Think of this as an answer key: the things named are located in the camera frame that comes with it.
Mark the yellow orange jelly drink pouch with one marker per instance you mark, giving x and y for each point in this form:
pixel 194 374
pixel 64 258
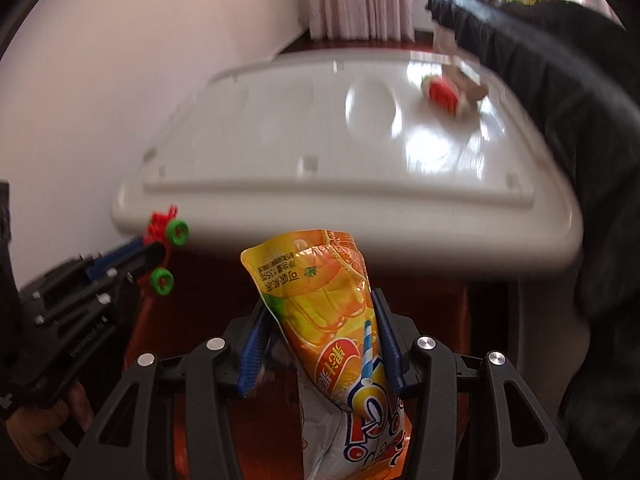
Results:
pixel 325 300

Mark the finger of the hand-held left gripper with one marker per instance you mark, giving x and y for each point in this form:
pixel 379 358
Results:
pixel 142 265
pixel 115 256

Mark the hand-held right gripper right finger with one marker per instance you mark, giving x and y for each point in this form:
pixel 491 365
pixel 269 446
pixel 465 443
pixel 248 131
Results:
pixel 387 350

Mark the red and green toy car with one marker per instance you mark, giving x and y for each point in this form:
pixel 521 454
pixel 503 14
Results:
pixel 161 224

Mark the grey paper cup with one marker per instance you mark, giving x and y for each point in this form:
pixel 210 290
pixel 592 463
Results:
pixel 470 82

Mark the red and white cup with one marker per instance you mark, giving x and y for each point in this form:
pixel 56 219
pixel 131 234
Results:
pixel 442 95

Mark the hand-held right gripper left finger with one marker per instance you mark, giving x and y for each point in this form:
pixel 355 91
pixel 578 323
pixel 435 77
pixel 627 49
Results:
pixel 252 355

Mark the person's left hand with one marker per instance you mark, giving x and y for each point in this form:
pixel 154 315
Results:
pixel 40 435

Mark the white bed frame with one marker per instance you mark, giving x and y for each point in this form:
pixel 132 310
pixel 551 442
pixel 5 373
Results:
pixel 550 340

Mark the white plastic storage box lid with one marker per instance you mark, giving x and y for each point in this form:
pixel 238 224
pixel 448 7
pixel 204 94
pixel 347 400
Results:
pixel 310 130

